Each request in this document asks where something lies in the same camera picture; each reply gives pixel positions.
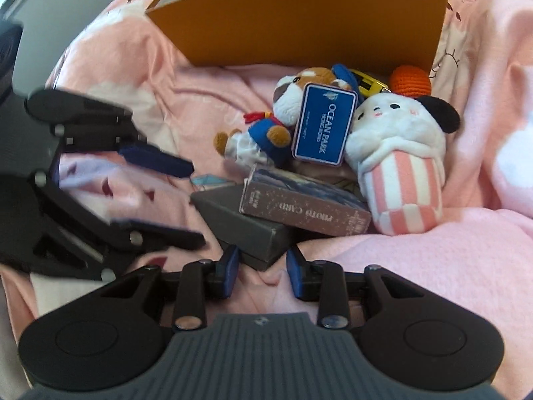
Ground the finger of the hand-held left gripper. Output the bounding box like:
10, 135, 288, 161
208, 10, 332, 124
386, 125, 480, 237
25, 87, 195, 178
28, 170, 207, 281

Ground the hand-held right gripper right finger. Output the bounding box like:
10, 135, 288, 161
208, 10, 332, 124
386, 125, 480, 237
286, 244, 413, 330

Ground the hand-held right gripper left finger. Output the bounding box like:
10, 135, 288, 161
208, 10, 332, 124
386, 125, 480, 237
102, 244, 241, 331

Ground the dark grey box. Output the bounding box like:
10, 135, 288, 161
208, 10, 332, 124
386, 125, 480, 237
189, 185, 309, 272

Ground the brown card box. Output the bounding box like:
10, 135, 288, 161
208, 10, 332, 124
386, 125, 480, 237
238, 164, 373, 238

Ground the orange cardboard box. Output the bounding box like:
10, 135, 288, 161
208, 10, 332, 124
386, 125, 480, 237
146, 0, 450, 76

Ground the pink printed blanket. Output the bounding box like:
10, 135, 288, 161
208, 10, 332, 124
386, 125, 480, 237
0, 0, 533, 342

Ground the brown dog plush toy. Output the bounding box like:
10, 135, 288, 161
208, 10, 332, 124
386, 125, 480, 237
214, 65, 359, 168

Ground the blue tag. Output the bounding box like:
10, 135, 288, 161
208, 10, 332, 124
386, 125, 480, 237
291, 82, 359, 167

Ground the white striped plush toy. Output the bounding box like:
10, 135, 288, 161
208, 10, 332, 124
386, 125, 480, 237
343, 92, 462, 236

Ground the orange crocheted ball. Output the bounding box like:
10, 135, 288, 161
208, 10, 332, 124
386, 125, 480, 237
389, 64, 433, 98

